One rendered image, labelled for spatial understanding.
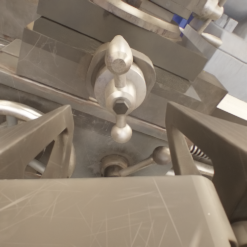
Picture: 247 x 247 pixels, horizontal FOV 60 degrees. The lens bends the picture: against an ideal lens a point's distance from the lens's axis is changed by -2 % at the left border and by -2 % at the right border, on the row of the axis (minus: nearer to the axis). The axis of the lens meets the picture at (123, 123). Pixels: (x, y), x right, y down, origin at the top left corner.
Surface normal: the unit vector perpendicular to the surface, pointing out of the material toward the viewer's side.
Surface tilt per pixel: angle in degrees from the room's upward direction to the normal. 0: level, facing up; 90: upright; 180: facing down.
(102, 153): 90
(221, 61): 90
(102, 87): 90
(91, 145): 90
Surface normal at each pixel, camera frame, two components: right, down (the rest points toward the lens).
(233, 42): 0.22, 0.17
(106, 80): 0.02, 0.59
